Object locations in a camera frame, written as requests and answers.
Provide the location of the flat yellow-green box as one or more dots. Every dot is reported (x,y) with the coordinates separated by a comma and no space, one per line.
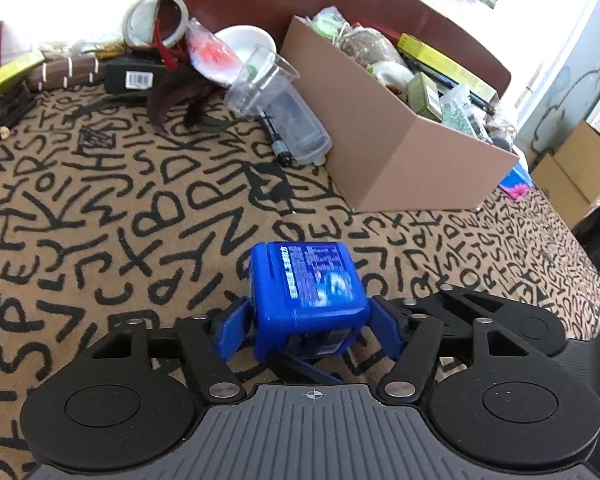
(10,72)

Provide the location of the letter-printed blanket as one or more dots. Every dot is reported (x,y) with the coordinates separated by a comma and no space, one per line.
(105,210)

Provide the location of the plain cardboard box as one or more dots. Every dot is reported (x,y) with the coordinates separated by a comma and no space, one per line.
(575,175)

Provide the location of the dark maroon feather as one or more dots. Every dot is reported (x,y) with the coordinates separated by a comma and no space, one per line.
(172,90)

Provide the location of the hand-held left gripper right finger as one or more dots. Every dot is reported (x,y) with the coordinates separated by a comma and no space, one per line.
(387,327)

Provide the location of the clear plastic cup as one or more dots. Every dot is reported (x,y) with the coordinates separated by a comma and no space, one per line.
(260,92)

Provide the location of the black marker pen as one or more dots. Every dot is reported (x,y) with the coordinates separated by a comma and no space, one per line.
(278,145)

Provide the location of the white bowl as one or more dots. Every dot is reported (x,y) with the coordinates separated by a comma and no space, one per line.
(250,40)

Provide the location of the brown cardboard box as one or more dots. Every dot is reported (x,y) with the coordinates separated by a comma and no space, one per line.
(390,160)

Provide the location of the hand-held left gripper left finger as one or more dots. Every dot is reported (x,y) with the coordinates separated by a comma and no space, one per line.
(232,327)

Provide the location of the light green bagged item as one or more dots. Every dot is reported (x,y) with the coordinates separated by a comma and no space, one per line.
(330,20)

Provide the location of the yellow-green medicine box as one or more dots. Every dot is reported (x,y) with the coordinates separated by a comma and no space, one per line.
(430,55)

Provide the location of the blue plastic box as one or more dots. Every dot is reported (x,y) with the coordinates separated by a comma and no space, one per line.
(305,285)

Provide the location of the black box with barcode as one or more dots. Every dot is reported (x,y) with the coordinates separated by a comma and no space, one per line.
(117,77)

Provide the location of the pink and blue item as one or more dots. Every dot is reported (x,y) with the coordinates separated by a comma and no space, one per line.
(517,187)

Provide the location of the white round item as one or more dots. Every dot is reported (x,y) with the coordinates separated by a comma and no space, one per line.
(392,74)

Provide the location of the bag of green beads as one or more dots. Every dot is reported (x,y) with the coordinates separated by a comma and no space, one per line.
(460,115)

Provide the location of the clear plastic bottle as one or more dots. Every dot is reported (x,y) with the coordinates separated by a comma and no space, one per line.
(300,125)

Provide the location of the plastic bag with red item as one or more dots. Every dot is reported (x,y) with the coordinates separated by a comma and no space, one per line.
(210,55)

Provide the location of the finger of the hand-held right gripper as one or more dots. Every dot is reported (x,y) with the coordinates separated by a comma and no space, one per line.
(460,300)

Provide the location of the bag of brown seeds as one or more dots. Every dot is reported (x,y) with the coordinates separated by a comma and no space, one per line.
(365,42)

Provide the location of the small green box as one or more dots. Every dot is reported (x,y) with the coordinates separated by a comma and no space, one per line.
(422,95)

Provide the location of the clear tape roll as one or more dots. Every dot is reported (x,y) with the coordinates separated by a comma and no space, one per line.
(130,15)

